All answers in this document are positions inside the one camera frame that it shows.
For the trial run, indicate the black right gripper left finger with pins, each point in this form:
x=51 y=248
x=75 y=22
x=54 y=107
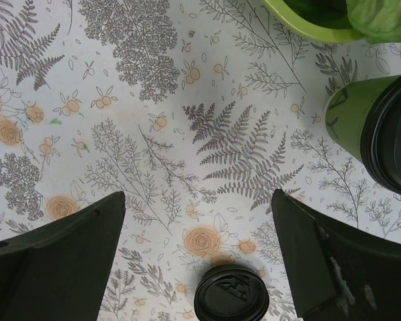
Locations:
x=60 y=271

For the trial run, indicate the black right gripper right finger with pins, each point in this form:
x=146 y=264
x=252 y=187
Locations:
x=335 y=271

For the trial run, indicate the green paper coffee cup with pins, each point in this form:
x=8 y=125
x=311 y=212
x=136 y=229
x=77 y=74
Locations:
x=347 y=110

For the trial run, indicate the floral table mat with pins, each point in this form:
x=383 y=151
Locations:
x=197 y=111

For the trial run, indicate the green vegetable tray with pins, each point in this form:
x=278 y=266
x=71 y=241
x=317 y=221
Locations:
x=321 y=21

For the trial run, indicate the napa cabbage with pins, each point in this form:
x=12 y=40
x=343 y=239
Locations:
x=379 y=21

